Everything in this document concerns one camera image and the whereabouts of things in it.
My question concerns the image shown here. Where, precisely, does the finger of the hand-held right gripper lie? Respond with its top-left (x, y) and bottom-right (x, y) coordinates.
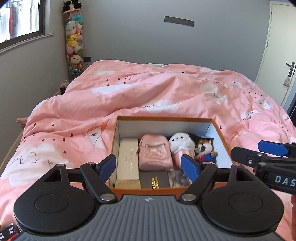
top-left (231, 146), bottom-right (269, 168)
top-left (258, 140), bottom-right (296, 157)

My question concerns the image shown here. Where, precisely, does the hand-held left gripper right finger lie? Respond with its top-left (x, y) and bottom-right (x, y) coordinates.
top-left (178, 154), bottom-right (255, 202)

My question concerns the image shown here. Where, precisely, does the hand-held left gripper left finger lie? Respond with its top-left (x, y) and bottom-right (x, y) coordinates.
top-left (40, 154), bottom-right (117, 202)

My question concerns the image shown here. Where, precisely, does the long white box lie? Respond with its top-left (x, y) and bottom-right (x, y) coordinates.
top-left (117, 137), bottom-right (140, 181)

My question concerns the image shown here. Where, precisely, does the raccoon plush toy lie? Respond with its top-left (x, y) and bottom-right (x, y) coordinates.
top-left (194, 136), bottom-right (218, 166)

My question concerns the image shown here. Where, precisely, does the small brown cardboard box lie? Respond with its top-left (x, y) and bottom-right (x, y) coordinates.
top-left (115, 179), bottom-right (141, 189)

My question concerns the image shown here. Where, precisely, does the white plush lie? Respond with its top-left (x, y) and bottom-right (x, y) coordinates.
top-left (168, 132), bottom-right (197, 171)

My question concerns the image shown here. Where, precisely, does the pink mini backpack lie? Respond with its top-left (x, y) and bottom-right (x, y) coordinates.
top-left (138, 134), bottom-right (173, 172)

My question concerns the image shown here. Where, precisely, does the black box with gold print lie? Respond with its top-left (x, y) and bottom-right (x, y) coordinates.
top-left (140, 171), bottom-right (171, 189)

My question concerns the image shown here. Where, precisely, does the orange cardboard box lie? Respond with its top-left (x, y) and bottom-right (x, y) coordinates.
top-left (109, 115), bottom-right (233, 200)

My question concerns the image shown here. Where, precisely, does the pink printed blanket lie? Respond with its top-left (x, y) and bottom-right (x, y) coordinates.
top-left (0, 60), bottom-right (296, 241)

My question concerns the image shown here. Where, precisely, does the white door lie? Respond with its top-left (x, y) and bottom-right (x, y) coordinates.
top-left (254, 0), bottom-right (296, 107)

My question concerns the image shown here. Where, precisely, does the column of plush toys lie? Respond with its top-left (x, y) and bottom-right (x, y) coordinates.
top-left (62, 0), bottom-right (85, 82)

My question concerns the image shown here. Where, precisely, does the window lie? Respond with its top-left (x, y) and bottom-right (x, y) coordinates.
top-left (0, 0), bottom-right (55, 50)

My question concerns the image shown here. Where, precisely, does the black door handle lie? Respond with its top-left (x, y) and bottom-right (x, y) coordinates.
top-left (285, 61), bottom-right (296, 77)

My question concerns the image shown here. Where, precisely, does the grey wall hook rail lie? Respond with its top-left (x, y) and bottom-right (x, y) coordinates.
top-left (164, 16), bottom-right (195, 27)

